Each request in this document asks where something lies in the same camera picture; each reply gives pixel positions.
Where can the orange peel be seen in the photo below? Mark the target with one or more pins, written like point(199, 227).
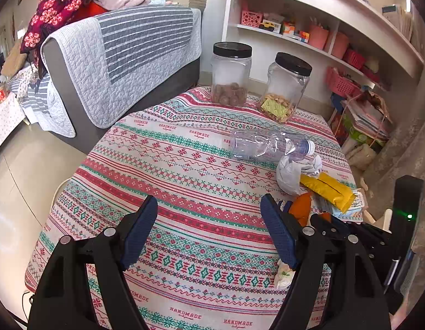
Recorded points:
point(302, 206)

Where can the white shelf unit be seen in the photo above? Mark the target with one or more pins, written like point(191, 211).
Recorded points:
point(353, 7)

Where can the pink pen cup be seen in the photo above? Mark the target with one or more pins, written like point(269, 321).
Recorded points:
point(317, 37)

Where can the white dotted side table cloth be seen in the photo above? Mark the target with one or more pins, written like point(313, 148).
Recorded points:
point(4, 123)

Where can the beige cloth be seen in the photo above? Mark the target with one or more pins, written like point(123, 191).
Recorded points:
point(13, 58)

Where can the colourful puzzle cube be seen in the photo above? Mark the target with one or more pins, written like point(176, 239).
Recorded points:
point(304, 36)

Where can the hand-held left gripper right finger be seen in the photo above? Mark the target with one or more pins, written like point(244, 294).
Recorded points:
point(279, 233)

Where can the small pink perforated basket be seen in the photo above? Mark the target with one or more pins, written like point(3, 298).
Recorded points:
point(252, 19)

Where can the green and white box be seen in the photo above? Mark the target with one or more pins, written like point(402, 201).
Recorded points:
point(360, 135)

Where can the grey striped quilted sofa cover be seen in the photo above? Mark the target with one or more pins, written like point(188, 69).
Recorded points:
point(137, 41)
point(51, 110)

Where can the red floral blanket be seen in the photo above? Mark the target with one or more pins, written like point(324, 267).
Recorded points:
point(54, 7)

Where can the light blue drink carton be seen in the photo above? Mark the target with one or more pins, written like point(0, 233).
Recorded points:
point(358, 206)

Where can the clear jar with brown nuts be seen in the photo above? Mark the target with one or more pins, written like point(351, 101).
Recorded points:
point(231, 72)

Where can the white plastic bag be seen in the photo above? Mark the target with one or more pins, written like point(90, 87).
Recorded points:
point(289, 175)

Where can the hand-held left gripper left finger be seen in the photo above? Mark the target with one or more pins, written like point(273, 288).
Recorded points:
point(138, 233)

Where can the stack of papers and folders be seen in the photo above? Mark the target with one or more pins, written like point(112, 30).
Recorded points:
point(367, 117)

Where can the clear jar with crackers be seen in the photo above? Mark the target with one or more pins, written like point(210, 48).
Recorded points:
point(284, 86)

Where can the yellow snack packet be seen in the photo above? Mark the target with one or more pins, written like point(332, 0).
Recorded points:
point(329, 189)

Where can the white lace curtain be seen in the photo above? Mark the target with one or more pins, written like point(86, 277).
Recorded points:
point(405, 127)

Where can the dark pink basket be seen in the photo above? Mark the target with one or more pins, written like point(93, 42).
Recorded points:
point(354, 60)

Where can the white tissue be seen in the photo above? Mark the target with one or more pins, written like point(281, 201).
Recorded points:
point(284, 276)

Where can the small toy box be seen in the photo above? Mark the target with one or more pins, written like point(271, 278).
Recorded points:
point(289, 28)

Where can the large pink basket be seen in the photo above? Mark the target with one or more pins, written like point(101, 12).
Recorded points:
point(341, 84)

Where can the pink bucket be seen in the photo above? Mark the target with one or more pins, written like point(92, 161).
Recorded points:
point(339, 46)

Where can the white cloth bag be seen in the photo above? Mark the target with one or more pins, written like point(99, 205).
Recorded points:
point(362, 154)

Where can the crushed clear plastic bottle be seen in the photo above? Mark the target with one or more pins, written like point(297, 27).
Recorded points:
point(260, 144)

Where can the yellow toy car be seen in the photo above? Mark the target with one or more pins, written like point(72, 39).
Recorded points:
point(266, 26)

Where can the row of upright books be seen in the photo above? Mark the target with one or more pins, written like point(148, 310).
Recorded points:
point(394, 17)

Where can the dark grey sofa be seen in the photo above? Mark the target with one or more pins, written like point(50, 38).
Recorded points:
point(164, 82)

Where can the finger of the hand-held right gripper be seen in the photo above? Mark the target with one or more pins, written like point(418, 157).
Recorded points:
point(331, 227)

